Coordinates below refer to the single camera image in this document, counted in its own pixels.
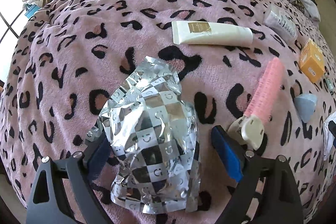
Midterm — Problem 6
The pink leopard print blanket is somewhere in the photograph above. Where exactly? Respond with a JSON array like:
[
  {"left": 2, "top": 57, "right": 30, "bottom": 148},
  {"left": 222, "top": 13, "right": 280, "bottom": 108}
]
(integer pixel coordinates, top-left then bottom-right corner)
[{"left": 1, "top": 0, "right": 335, "bottom": 223}]

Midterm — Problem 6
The small green tube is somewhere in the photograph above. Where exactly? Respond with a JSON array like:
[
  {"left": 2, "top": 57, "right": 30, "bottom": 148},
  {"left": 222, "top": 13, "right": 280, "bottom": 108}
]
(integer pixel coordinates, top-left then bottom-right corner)
[{"left": 325, "top": 76, "right": 334, "bottom": 94}]

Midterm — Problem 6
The white cream tube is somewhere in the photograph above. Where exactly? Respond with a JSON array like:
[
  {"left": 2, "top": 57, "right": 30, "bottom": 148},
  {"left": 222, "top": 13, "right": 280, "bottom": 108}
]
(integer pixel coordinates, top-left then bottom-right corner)
[{"left": 171, "top": 20, "right": 253, "bottom": 47}]

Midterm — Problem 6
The pink hair roller clip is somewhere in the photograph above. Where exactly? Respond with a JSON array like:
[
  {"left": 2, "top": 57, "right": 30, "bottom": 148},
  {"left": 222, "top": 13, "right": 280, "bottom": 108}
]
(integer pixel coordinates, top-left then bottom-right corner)
[{"left": 228, "top": 57, "right": 284, "bottom": 150}]

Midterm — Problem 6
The white paper bag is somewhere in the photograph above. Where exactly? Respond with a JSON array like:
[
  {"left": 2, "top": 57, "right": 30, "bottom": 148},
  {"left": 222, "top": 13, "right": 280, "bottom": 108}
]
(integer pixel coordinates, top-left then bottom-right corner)
[{"left": 323, "top": 112, "right": 335, "bottom": 161}]

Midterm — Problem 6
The orange cardboard box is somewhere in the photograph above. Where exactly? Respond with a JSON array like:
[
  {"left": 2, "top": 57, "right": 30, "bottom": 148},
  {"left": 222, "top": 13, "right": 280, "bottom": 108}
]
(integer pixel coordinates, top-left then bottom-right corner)
[{"left": 299, "top": 39, "right": 325, "bottom": 84}]

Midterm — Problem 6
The silver checkered foil bag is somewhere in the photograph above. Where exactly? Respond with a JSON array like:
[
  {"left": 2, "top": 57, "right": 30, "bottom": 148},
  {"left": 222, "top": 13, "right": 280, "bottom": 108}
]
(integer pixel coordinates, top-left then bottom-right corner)
[{"left": 88, "top": 57, "right": 201, "bottom": 214}]

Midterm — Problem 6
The white tissue pack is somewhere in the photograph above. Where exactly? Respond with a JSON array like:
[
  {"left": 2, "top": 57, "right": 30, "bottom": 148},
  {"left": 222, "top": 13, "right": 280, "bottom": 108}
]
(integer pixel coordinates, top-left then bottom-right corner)
[{"left": 263, "top": 4, "right": 297, "bottom": 44}]

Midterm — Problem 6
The blue makeup sponge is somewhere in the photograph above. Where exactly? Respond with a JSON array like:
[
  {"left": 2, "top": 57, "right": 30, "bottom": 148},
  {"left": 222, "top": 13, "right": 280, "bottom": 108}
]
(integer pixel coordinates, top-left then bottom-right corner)
[{"left": 294, "top": 93, "right": 318, "bottom": 123}]

